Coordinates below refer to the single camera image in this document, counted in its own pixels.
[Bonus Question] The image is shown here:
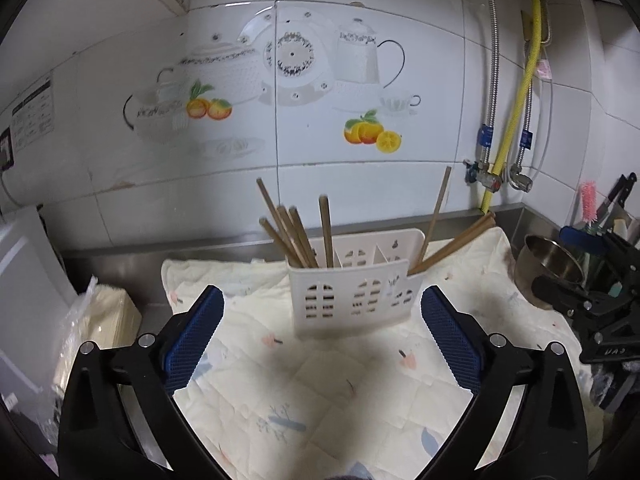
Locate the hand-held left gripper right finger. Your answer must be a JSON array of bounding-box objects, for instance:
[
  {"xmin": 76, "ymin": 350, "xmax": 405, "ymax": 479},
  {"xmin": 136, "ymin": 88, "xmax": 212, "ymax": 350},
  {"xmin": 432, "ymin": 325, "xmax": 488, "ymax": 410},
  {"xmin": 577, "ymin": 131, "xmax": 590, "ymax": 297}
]
[{"xmin": 415, "ymin": 284, "xmax": 591, "ymax": 480}]

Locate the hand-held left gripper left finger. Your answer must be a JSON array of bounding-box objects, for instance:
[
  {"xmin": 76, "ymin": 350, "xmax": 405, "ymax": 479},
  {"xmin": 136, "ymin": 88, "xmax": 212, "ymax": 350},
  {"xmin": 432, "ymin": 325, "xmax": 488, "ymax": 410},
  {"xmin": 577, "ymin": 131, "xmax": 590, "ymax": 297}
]
[{"xmin": 57, "ymin": 284, "xmax": 228, "ymax": 480}]

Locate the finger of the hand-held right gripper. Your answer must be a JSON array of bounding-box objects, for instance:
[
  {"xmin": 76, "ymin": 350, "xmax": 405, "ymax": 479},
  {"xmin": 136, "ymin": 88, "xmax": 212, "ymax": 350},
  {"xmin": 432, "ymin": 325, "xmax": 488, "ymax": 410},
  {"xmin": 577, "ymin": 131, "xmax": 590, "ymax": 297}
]
[
  {"xmin": 559, "ymin": 226, "xmax": 640, "ymax": 283},
  {"xmin": 530, "ymin": 276, "xmax": 640, "ymax": 367}
]

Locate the beige plastic chopstick holder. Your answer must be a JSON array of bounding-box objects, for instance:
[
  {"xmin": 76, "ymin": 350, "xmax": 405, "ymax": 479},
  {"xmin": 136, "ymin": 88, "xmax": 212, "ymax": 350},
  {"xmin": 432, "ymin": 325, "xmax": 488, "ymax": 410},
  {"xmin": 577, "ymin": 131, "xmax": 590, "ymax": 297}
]
[{"xmin": 285, "ymin": 227, "xmax": 426, "ymax": 341}]

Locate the pink bottle brush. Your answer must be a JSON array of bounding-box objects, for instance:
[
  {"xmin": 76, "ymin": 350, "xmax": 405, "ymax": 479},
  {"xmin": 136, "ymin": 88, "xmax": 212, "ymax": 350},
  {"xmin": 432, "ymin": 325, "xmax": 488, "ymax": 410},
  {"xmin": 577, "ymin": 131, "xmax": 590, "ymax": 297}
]
[{"xmin": 579, "ymin": 180, "xmax": 599, "ymax": 227}]

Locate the stainless steel bowl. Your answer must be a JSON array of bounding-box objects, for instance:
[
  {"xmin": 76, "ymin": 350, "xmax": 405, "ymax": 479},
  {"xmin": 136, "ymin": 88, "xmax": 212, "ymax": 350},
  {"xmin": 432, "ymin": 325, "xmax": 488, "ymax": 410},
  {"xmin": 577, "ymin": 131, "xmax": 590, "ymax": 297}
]
[{"xmin": 514, "ymin": 234, "xmax": 587, "ymax": 308}]

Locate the stack of beige paper napkins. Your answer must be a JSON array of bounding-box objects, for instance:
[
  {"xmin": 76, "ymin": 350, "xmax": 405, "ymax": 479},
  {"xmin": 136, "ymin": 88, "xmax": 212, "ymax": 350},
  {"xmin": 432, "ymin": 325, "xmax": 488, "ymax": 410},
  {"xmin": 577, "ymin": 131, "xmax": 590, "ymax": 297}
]
[{"xmin": 52, "ymin": 275, "xmax": 143, "ymax": 441}]

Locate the cream quilted printed mat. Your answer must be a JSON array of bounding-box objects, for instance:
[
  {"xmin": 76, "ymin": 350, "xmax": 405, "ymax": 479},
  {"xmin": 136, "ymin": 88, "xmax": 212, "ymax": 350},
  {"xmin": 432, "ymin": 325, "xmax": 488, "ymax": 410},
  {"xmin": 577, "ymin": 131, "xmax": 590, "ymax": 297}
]
[{"xmin": 160, "ymin": 225, "xmax": 593, "ymax": 480}]

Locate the white plastic board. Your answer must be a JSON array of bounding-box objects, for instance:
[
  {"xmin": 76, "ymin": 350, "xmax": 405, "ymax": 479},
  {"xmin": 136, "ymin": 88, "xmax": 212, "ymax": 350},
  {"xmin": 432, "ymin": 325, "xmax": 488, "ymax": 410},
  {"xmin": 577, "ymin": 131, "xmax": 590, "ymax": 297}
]
[{"xmin": 0, "ymin": 207, "xmax": 78, "ymax": 411}]

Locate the black handled knife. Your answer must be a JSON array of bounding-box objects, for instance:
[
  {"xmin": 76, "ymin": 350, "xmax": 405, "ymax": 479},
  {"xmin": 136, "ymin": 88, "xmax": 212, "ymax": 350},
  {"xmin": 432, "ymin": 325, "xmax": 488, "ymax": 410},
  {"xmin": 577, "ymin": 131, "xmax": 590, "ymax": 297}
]
[{"xmin": 597, "ymin": 172, "xmax": 638, "ymax": 223}]

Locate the white hose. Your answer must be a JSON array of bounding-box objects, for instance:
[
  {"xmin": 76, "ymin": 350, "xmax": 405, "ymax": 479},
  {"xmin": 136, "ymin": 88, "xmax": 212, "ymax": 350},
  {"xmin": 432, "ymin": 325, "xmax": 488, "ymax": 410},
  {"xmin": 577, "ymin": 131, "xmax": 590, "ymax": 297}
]
[{"xmin": 527, "ymin": 77, "xmax": 555, "ymax": 183}]

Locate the braided steel hose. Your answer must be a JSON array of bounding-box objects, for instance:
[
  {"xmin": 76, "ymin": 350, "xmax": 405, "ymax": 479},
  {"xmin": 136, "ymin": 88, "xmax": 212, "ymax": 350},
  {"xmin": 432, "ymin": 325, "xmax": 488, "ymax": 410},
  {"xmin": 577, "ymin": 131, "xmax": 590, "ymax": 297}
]
[
  {"xmin": 472, "ymin": 0, "xmax": 502, "ymax": 161},
  {"xmin": 515, "ymin": 40, "xmax": 534, "ymax": 166}
]

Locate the yellow gas hose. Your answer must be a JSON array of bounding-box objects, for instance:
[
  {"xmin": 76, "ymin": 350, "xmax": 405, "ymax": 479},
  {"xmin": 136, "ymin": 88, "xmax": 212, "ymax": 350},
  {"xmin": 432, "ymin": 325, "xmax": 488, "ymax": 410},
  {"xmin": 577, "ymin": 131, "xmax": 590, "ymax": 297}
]
[{"xmin": 480, "ymin": 0, "xmax": 545, "ymax": 216}]

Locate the printed wall label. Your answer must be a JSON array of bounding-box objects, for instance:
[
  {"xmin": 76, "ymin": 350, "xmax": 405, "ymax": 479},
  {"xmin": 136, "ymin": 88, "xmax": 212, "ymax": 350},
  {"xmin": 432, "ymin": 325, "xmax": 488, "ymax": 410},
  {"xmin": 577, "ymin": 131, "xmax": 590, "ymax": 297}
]
[{"xmin": 10, "ymin": 72, "xmax": 56, "ymax": 154}]

